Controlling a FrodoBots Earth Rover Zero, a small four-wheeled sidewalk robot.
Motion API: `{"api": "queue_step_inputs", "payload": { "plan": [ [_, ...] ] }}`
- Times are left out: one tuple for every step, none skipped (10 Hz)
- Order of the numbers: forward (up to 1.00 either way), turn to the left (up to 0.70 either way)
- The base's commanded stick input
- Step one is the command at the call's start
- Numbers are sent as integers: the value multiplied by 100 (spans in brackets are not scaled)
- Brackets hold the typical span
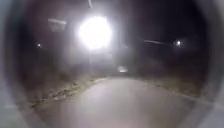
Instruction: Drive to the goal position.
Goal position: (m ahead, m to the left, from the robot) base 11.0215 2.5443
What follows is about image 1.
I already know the bright street lamp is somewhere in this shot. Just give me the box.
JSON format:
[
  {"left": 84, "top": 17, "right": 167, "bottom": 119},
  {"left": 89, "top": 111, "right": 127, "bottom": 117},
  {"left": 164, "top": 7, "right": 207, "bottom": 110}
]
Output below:
[{"left": 77, "top": 15, "right": 113, "bottom": 68}]

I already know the small distant street lamp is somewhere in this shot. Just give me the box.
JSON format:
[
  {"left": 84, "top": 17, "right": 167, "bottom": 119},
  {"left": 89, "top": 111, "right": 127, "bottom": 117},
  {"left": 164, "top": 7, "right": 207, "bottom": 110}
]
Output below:
[{"left": 173, "top": 39, "right": 184, "bottom": 48}]

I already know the grey paved path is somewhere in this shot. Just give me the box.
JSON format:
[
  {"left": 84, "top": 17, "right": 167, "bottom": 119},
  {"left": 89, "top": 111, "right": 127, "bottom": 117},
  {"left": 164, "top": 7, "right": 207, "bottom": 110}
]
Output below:
[{"left": 33, "top": 75, "right": 214, "bottom": 128}]

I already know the dark grass verge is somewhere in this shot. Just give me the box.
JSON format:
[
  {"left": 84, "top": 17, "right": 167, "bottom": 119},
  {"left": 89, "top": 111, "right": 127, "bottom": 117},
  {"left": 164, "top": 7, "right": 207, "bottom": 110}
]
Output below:
[
  {"left": 133, "top": 61, "right": 214, "bottom": 101},
  {"left": 19, "top": 64, "right": 111, "bottom": 109}
]

